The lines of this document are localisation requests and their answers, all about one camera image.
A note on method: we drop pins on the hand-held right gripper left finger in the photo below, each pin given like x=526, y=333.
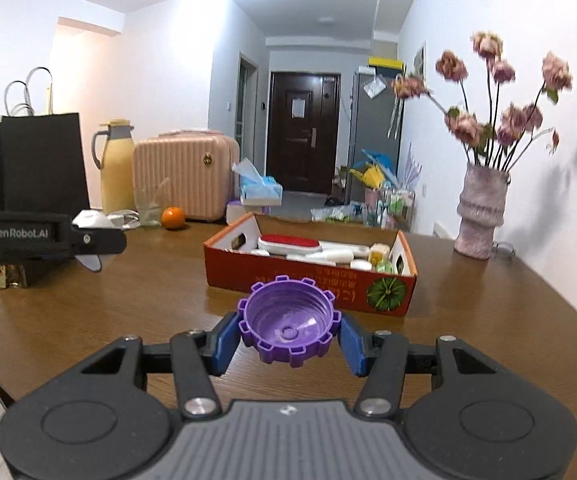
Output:
x=226, y=342

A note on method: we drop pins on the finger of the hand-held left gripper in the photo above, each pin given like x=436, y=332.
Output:
x=101, y=242

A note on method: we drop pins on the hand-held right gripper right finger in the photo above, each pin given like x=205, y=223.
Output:
x=351, y=347

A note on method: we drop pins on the purple notched bottle cap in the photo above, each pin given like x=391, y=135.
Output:
x=283, y=320

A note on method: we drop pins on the red cardboard box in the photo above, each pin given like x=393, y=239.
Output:
x=288, y=272

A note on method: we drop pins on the white cup-shaped mask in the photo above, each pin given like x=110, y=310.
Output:
x=93, y=220

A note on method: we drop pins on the clear drinking glass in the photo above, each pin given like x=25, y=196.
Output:
x=149, y=210

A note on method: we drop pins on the yellow thermos jug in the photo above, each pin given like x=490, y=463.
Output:
x=116, y=170

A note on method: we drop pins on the orange fruit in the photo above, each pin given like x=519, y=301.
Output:
x=173, y=218

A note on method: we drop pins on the white round jar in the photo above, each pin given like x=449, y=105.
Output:
x=360, y=265

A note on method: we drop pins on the black paper bag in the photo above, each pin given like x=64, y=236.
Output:
x=38, y=160

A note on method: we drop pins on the green small bottle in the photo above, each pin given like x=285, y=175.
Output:
x=384, y=265

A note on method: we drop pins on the white plastic tube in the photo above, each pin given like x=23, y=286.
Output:
x=318, y=258

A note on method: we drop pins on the small white item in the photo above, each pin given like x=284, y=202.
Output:
x=259, y=253

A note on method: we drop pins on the white plastic bottle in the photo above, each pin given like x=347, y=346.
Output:
x=346, y=248

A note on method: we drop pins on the cream plastic container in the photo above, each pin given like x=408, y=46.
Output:
x=379, y=251

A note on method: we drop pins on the pink ribbed suitcase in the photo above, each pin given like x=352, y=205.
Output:
x=183, y=175

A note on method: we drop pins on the red white lint brush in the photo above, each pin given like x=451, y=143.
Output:
x=288, y=242

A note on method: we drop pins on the white purple tissue pack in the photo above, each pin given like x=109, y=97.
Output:
x=241, y=212

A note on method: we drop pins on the blue tissue pack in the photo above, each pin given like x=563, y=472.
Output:
x=261, y=190

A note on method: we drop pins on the yellow watering can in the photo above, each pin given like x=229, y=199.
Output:
x=368, y=176

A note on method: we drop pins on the pink ribbed vase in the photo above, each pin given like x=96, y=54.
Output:
x=481, y=210

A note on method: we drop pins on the purple lavender bundle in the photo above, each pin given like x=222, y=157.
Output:
x=412, y=167

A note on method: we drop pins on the grey interior door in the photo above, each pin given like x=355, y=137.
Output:
x=246, y=105

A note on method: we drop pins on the dark brown entrance door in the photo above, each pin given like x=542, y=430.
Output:
x=298, y=150

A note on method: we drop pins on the grey refrigerator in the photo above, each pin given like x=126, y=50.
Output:
x=371, y=125

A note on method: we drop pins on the white hanging umbrella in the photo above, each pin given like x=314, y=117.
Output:
x=394, y=117

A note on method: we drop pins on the dried pink flower bouquet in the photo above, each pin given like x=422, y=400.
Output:
x=463, y=127

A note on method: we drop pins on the clear plastic bag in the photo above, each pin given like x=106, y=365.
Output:
x=373, y=86

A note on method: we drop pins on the yellow box on refrigerator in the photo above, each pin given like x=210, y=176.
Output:
x=386, y=62

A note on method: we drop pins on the white wall panel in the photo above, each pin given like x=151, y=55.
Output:
x=442, y=232

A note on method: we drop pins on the wall picture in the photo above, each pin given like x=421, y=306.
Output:
x=420, y=60

